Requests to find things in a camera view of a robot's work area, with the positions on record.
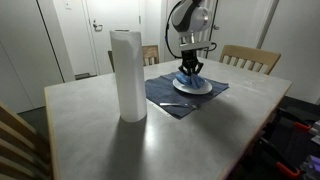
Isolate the wooden chair foreground left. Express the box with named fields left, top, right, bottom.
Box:
left=0, top=103, right=54, bottom=180

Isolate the white light switch plate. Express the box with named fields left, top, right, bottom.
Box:
left=64, top=0, right=72, bottom=10

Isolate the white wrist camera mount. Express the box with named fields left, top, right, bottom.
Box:
left=180, top=41, right=211, bottom=51

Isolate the blue cloth rag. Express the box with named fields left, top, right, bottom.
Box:
left=176, top=73, right=205, bottom=89

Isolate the white paper towel roll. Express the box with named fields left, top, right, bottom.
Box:
left=110, top=30, right=147, bottom=123

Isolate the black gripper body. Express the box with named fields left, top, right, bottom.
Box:
left=182, top=50, right=198, bottom=67

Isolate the wooden chair near roll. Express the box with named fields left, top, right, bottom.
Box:
left=219, top=45, right=281, bottom=75

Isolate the dark blue placemat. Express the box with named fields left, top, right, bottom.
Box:
left=145, top=72, right=229, bottom=119

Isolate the orange black clamp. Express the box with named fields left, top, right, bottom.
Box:
left=258, top=138, right=301, bottom=180

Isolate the silver fork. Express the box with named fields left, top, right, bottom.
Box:
left=159, top=103, right=198, bottom=109

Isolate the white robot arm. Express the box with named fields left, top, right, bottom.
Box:
left=166, top=0, right=212, bottom=76

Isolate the white round plate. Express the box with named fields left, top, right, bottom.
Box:
left=172, top=77, right=213, bottom=96

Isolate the silver door handle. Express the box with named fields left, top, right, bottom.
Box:
left=93, top=19, right=103, bottom=32

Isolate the wooden chair by door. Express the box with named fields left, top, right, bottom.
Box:
left=107, top=44, right=160, bottom=73

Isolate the red black clamp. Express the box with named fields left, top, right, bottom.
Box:
left=277, top=109, right=312, bottom=132

